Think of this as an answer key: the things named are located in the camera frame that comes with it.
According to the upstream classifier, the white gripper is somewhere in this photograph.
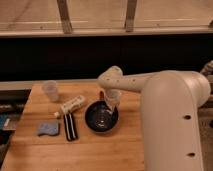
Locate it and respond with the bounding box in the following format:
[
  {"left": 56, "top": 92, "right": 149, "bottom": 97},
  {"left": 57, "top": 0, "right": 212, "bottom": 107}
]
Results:
[{"left": 105, "top": 89, "right": 121, "bottom": 113}]

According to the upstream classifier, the dark ceramic bowl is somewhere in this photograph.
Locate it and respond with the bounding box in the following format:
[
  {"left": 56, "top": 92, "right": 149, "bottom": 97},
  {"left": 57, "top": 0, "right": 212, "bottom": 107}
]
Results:
[{"left": 85, "top": 101, "right": 119, "bottom": 133}]

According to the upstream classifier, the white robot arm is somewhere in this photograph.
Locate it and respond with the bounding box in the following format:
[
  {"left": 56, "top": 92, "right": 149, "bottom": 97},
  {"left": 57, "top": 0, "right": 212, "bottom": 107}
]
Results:
[{"left": 98, "top": 66, "right": 211, "bottom": 171}]

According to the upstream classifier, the red pepper object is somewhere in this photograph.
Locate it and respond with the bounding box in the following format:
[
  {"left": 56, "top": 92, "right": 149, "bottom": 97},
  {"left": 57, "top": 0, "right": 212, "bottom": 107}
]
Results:
[{"left": 99, "top": 91, "right": 104, "bottom": 101}]

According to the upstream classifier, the blue grey sponge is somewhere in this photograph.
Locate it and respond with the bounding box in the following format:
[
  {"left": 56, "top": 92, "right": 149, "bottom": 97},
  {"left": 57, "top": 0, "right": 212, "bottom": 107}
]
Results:
[{"left": 37, "top": 122, "right": 60, "bottom": 136}]

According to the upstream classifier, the translucent plastic cup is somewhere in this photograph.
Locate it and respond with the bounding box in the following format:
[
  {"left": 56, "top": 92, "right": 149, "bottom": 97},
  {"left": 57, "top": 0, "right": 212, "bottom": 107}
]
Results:
[{"left": 41, "top": 80, "right": 59, "bottom": 102}]

